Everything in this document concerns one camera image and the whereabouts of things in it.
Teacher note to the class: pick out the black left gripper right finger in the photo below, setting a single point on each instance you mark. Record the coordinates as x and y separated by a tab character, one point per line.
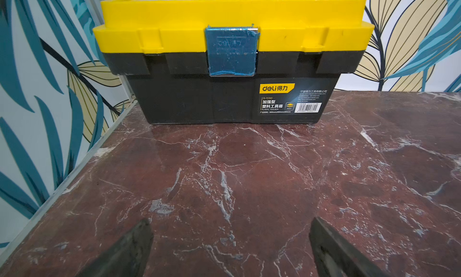
334	256

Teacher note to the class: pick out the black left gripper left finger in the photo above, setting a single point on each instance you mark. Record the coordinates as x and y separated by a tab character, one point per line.
125	258

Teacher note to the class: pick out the yellow black plastic toolbox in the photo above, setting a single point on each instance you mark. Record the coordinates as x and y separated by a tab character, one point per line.
233	61

